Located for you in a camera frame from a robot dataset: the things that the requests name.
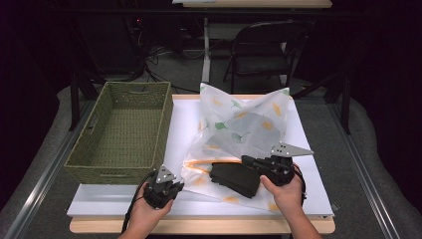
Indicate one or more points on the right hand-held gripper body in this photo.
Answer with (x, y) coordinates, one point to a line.
(280, 171)

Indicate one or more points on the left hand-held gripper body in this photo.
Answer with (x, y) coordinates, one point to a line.
(159, 195)

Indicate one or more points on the dark grey garment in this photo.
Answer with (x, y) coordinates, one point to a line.
(235, 179)

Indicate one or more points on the leaf-print white laundry bag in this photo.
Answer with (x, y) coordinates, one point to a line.
(225, 106)

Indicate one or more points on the green woven basket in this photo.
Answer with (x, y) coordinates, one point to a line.
(126, 132)

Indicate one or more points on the person's left hand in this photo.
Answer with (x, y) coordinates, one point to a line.
(146, 215)

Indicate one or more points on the person's right hand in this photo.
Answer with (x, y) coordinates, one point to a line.
(288, 197)

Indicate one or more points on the light wooden table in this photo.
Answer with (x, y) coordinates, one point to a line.
(205, 225)

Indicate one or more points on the white board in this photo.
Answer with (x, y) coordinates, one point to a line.
(109, 199)

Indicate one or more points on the black metal stand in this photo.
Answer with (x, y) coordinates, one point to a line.
(346, 106)
(74, 99)

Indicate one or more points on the black folding chair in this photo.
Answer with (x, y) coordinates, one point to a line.
(262, 49)

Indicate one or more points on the white-legged wooden desk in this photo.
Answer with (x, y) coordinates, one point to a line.
(206, 49)

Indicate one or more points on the metal floor rail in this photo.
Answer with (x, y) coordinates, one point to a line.
(361, 172)
(49, 172)

